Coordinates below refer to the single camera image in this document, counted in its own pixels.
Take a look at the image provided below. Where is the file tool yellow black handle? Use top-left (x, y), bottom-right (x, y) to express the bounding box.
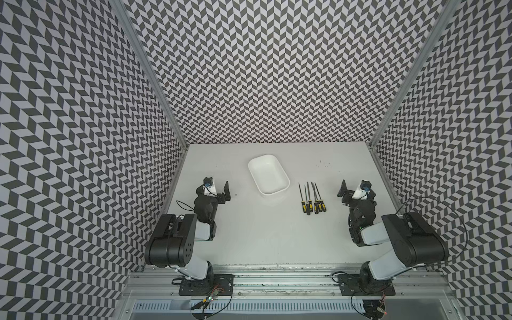
top-left (298, 183), bottom-right (307, 213)

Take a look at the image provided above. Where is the white plastic storage tray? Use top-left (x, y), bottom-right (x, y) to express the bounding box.
top-left (248, 154), bottom-right (291, 197)

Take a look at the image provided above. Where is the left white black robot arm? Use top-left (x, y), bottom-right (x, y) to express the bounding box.
top-left (145, 177), bottom-right (231, 294)

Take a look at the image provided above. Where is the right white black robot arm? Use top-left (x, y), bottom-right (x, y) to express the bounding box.
top-left (337, 180), bottom-right (449, 294)

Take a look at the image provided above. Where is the left base wiring with board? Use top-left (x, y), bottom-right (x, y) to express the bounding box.
top-left (190, 279), bottom-right (235, 320)

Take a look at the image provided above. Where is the base wiring with board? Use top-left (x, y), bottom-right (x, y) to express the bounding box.
top-left (331, 271), bottom-right (388, 320)
top-left (190, 279), bottom-right (235, 320)

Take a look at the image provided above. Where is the right base wiring with board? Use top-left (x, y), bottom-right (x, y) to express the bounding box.
top-left (331, 271), bottom-right (388, 320)

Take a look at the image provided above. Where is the left wrist camera white blue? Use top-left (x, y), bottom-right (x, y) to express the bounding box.
top-left (203, 177), bottom-right (217, 197)

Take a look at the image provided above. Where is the wrist camera white blue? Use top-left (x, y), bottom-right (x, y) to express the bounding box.
top-left (352, 180), bottom-right (371, 199)
top-left (203, 177), bottom-right (217, 197)

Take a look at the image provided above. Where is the right wrist camera white blue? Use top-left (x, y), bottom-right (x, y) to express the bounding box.
top-left (352, 180), bottom-right (371, 199)

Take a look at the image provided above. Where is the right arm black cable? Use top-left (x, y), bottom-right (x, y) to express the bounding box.
top-left (393, 195), bottom-right (468, 269)

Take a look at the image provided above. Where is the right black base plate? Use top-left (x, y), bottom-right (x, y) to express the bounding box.
top-left (335, 273), bottom-right (396, 297)

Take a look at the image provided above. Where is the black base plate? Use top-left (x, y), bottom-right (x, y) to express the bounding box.
top-left (179, 274), bottom-right (235, 297)
top-left (335, 273), bottom-right (396, 297)

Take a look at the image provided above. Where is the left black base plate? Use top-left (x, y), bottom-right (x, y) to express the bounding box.
top-left (179, 274), bottom-right (235, 297)

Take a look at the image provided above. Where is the aluminium front rail frame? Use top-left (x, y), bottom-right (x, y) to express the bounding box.
top-left (112, 264), bottom-right (465, 319)

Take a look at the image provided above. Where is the left aluminium corner post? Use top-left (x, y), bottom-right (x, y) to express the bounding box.
top-left (109, 0), bottom-right (188, 149)

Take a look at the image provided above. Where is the aluminium corner post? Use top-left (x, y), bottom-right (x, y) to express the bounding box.
top-left (368, 1), bottom-right (461, 150)
top-left (109, 0), bottom-right (188, 149)

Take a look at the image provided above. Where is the right aluminium corner post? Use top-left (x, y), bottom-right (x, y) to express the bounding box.
top-left (368, 1), bottom-right (461, 150)

